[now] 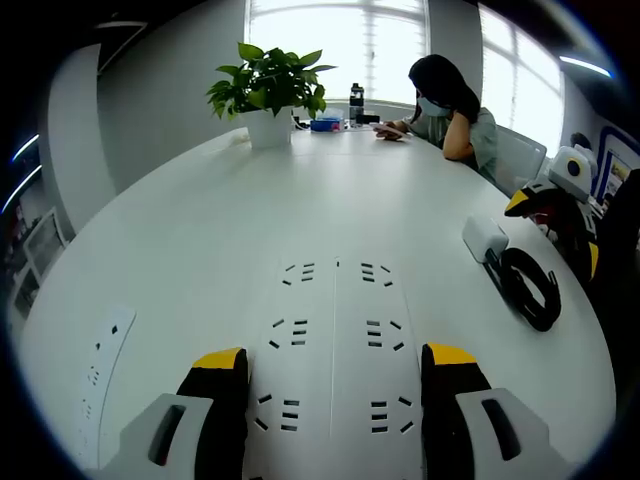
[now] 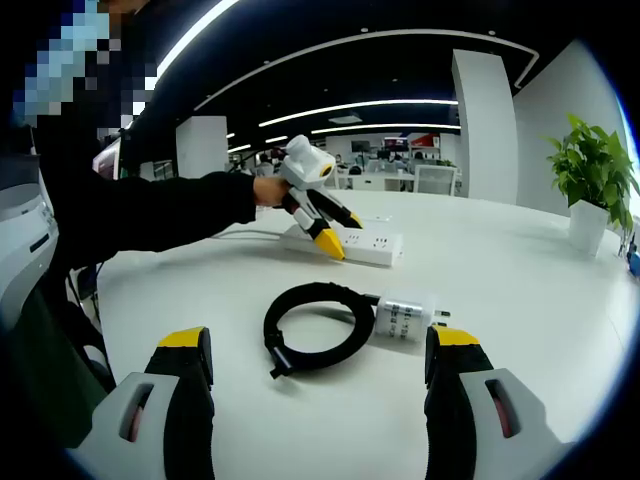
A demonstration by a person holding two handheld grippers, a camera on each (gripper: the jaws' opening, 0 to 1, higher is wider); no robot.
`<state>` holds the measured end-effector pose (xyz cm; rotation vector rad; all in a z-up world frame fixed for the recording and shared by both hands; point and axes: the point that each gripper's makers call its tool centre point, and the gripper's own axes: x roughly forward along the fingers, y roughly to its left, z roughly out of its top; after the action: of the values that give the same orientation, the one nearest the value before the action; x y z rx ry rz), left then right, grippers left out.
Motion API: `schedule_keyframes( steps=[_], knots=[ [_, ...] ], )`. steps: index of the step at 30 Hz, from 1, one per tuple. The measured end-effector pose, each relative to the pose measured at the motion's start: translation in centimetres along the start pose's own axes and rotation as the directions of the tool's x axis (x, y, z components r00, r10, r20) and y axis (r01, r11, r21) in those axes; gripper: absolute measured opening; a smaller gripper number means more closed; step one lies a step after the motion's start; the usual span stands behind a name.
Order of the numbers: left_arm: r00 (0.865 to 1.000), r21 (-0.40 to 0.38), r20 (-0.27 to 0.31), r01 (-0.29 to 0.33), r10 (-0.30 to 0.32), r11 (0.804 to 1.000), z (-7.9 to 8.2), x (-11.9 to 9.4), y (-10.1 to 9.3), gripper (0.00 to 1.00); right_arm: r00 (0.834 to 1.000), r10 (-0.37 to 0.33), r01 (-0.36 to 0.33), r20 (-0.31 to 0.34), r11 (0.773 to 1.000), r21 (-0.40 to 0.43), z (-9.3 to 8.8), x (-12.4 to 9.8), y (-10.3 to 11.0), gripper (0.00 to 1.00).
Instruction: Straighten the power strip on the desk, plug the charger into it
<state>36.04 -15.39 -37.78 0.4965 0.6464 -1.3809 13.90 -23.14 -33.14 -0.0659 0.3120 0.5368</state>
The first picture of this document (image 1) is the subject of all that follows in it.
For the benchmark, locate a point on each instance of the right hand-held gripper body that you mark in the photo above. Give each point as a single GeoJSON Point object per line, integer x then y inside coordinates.
{"type": "Point", "coordinates": [575, 175]}

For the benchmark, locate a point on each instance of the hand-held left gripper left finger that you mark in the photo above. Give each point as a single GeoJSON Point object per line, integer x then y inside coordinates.
{"type": "Point", "coordinates": [215, 415]}

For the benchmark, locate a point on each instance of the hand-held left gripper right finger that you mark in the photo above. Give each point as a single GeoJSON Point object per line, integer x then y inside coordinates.
{"type": "Point", "coordinates": [450, 415]}

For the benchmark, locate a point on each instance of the white charger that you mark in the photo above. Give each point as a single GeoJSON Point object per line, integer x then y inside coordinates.
{"type": "Point", "coordinates": [482, 235]}

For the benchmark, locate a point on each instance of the white power strip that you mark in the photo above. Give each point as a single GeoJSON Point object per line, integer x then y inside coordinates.
{"type": "Point", "coordinates": [330, 360]}

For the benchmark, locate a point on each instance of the flat white desk socket panel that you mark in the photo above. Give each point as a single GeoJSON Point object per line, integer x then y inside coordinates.
{"type": "Point", "coordinates": [107, 350]}

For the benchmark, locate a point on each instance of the dark drink bottle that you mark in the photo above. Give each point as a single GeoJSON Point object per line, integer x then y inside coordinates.
{"type": "Point", "coordinates": [356, 102]}

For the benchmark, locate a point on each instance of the blue tissue box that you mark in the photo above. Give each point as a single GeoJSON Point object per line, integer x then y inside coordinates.
{"type": "Point", "coordinates": [327, 125]}

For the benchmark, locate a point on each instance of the white mesh office chair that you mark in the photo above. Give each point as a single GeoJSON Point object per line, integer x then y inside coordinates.
{"type": "Point", "coordinates": [45, 245]}

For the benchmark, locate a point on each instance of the green potted plant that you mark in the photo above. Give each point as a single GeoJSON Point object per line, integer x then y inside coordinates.
{"type": "Point", "coordinates": [270, 90]}

